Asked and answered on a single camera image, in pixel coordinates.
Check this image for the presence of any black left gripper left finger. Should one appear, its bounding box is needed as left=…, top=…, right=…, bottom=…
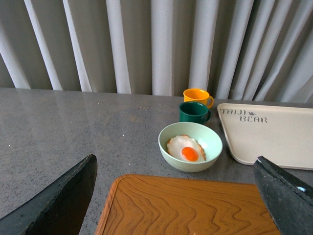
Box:
left=0, top=154, right=97, bottom=235

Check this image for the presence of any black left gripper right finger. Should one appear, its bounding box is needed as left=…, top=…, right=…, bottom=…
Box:
left=253, top=156, right=313, bottom=235

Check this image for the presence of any cream bear serving tray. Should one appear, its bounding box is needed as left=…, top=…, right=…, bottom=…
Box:
left=217, top=103, right=313, bottom=170

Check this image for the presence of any wooden cutting board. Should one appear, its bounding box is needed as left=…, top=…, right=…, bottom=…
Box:
left=95, top=174, right=279, bottom=235

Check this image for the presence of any light green bowl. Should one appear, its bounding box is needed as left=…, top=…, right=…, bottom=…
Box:
left=158, top=122, right=223, bottom=172

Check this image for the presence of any fake fried egg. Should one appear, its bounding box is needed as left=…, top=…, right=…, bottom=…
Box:
left=167, top=135, right=206, bottom=163

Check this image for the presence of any dark green mug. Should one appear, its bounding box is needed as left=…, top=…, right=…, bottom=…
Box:
left=179, top=101, right=211, bottom=124

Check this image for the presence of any yellow mug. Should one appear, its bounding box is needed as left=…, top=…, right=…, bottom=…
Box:
left=183, top=88, right=214, bottom=108

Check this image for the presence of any white pleated curtain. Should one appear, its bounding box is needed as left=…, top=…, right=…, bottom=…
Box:
left=0, top=0, right=313, bottom=103

